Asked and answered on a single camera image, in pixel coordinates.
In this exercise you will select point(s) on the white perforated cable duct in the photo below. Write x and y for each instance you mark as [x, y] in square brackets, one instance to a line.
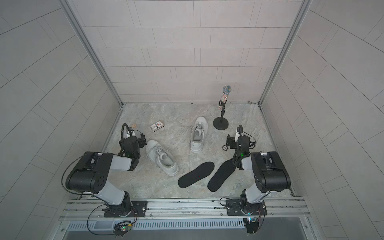
[176, 224]

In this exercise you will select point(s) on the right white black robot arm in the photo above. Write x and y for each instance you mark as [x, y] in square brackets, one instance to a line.
[269, 172]

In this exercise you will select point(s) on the white sneaker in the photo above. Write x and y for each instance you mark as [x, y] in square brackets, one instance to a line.
[162, 158]
[199, 132]

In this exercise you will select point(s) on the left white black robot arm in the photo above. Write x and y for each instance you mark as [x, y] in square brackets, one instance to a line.
[90, 174]

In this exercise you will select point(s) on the playing card box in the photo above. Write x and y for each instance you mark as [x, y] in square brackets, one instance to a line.
[157, 126]

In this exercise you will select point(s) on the aluminium mounting rail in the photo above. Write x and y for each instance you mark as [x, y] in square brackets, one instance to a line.
[211, 208]

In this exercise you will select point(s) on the green circuit board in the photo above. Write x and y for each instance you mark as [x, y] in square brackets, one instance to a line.
[251, 225]
[120, 229]

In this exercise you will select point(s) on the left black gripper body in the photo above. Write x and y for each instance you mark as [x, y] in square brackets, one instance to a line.
[141, 144]

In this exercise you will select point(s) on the black insole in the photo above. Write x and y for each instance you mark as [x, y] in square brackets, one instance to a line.
[201, 172]
[226, 169]

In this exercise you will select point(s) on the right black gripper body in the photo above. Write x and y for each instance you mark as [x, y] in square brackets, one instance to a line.
[234, 145]

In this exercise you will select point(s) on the left green circuit board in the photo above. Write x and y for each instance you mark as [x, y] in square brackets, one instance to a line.
[120, 229]

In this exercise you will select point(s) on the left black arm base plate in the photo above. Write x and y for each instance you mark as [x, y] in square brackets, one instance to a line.
[133, 209]

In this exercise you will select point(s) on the microphone on black stand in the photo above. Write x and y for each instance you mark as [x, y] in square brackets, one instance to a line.
[221, 123]

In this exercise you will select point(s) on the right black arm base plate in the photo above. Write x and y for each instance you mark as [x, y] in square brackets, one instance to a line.
[236, 207]

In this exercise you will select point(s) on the right green circuit board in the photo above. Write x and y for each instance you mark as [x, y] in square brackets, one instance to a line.
[251, 225]

